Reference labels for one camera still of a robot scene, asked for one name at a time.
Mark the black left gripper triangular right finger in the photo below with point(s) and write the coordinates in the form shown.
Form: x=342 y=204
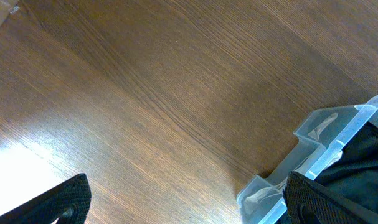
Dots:
x=309 y=202

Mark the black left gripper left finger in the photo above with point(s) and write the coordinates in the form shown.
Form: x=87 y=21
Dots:
x=66 y=203

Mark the black garment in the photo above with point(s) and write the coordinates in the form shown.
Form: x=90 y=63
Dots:
x=355 y=175

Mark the clear plastic storage bin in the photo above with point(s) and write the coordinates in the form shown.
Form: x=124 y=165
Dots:
x=321 y=139

